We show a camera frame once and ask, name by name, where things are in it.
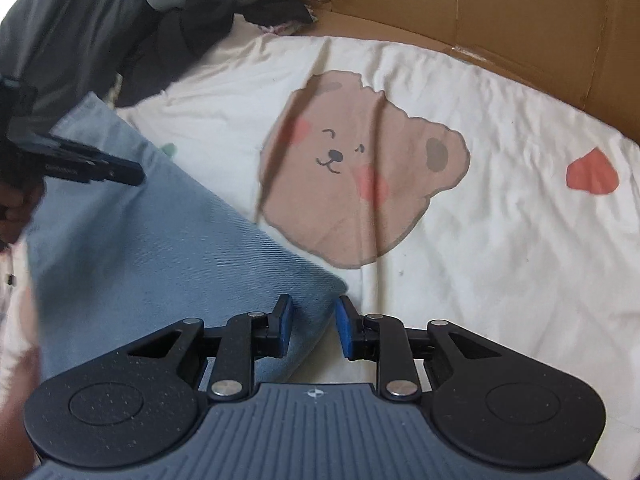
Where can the black garment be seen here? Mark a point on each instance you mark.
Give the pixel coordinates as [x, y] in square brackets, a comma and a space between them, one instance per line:
[170, 55]

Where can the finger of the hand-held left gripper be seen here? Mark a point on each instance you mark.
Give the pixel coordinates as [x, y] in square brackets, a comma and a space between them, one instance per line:
[120, 172]

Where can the dark grey pillow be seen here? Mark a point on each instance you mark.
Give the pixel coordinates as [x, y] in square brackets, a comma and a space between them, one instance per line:
[65, 35]

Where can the small black cloth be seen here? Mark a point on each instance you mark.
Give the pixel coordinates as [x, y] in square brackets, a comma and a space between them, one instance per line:
[280, 5]

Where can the cream bear print bedsheet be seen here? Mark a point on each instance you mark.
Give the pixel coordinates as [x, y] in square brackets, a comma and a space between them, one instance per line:
[500, 260]

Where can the blue denim pants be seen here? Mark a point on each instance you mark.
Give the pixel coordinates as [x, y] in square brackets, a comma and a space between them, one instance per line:
[150, 250]

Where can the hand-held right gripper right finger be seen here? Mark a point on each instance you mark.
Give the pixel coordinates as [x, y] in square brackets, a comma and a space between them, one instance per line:
[344, 330]

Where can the person's left hand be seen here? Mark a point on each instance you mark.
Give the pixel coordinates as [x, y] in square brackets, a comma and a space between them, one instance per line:
[20, 212]

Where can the brown cardboard sheet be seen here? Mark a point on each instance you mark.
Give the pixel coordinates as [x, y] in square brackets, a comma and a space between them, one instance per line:
[475, 10]

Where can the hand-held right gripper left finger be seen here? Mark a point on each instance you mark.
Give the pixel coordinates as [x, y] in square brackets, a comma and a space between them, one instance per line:
[284, 327]

